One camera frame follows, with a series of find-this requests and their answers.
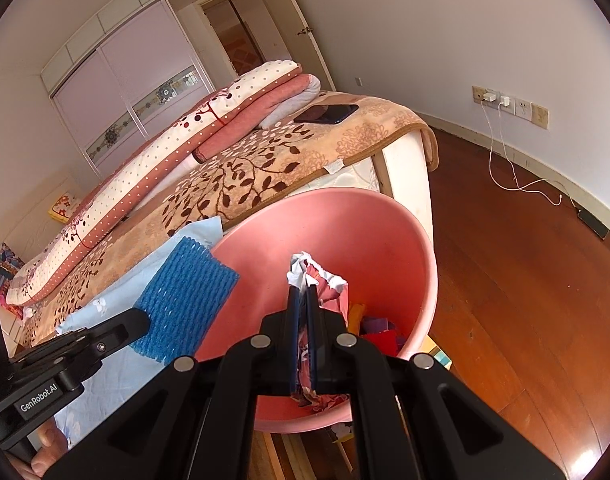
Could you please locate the white folded sheet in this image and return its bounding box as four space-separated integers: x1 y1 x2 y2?
259 76 322 128

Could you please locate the colourful printed pillow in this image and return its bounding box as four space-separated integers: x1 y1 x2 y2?
0 242 26 291

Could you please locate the blue foam net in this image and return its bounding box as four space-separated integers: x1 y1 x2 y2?
132 236 241 359

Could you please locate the white room door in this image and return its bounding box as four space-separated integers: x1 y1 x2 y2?
259 0 336 91

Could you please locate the pink plastic bin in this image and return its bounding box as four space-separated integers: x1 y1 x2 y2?
194 187 438 433

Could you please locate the person's left hand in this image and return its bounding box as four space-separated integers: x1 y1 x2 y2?
7 422 68 478

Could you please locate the pink polka dot quilt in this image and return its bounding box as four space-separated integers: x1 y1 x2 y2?
5 60 322 306

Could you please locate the black smartphone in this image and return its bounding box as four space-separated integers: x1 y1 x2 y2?
293 104 360 126

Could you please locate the red foam net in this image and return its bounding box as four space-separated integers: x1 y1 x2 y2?
359 330 407 358

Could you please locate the pink paper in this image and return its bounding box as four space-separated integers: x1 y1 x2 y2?
286 251 351 413

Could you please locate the yellow floral pillow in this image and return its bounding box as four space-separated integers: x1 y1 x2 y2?
47 192 83 221

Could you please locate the wooden bed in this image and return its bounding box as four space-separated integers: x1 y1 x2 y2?
0 60 438 356

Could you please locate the wooden table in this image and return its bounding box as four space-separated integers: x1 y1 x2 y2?
250 430 356 480

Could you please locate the black device on floor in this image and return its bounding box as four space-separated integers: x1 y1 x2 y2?
576 208 610 240

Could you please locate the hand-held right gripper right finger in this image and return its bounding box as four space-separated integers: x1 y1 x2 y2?
305 284 566 480

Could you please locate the floral printed box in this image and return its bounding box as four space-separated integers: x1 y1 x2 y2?
331 422 357 445

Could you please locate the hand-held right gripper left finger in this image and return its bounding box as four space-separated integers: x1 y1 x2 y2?
42 285 306 480

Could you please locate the purple foam net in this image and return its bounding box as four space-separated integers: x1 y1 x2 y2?
364 316 397 335

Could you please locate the white charging cable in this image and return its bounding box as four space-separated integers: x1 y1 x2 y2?
498 107 583 213
480 101 563 207

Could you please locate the white sliding-door wardrobe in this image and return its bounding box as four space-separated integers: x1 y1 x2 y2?
40 0 336 178

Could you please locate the light blue cloth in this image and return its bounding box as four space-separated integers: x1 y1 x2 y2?
54 217 225 453

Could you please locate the beige leaf-print blanket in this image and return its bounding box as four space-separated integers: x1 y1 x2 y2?
22 91 438 346

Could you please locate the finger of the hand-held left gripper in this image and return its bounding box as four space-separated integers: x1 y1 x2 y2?
60 307 150 361

